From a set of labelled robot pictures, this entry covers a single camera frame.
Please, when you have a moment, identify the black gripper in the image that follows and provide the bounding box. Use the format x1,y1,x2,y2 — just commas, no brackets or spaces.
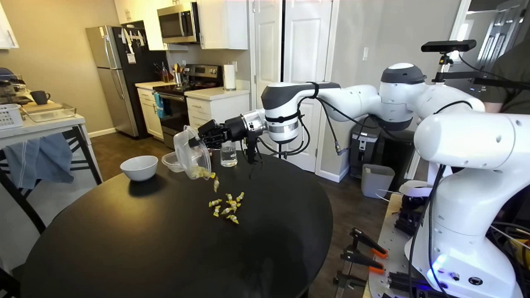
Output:
188,112,251,150

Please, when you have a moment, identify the wide white counter cabinet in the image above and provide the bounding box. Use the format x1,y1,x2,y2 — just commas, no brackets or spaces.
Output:
184,87,253,152

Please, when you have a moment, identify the black kitchen stove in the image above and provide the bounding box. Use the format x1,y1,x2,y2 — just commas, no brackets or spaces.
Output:
152,62,225,150

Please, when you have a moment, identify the white paper towel roll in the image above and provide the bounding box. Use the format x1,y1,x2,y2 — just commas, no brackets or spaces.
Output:
222,62,238,92

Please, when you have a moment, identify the narrow white counter cabinet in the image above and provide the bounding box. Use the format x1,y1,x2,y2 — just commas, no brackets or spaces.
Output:
134,80,167,142

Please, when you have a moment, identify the white ceramic bowl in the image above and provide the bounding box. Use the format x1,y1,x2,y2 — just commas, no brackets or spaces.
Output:
119,153,160,183

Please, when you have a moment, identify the stainless steel refrigerator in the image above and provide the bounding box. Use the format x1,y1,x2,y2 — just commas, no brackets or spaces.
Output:
84,19,167,138

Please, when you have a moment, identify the white upper kitchen cabinet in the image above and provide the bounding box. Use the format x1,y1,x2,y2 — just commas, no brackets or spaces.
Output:
195,0,250,52

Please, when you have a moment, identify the white panel door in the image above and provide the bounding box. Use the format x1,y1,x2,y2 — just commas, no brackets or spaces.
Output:
250,0,333,171

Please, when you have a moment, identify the grey lidded trash can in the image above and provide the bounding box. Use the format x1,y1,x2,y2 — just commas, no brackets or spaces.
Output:
347,115,386,178

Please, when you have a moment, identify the white side table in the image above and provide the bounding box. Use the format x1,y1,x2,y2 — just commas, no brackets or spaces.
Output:
0,112,104,233

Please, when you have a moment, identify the blue cloth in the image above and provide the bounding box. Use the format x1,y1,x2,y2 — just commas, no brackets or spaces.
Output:
5,132,74,191

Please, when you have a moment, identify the small grey plastic bin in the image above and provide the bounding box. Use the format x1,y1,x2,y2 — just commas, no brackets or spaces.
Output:
359,162,397,200

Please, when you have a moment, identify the black mug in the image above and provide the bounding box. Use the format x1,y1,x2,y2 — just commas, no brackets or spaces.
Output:
29,89,53,105

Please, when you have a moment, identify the black trash can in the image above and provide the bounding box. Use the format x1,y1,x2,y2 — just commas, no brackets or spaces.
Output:
379,127,424,191

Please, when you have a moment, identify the white perforated basket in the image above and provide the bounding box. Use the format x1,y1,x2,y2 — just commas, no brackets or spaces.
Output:
0,102,25,130

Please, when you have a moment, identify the white round lid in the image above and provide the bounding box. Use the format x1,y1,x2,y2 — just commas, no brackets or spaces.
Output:
397,178,437,198

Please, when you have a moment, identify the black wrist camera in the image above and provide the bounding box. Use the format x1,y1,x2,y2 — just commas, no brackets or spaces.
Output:
241,128,261,165

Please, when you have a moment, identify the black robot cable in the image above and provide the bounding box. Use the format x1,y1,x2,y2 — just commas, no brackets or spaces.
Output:
258,97,361,158

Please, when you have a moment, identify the black bar camera on stand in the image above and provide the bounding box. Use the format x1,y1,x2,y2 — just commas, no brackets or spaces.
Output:
419,37,477,56

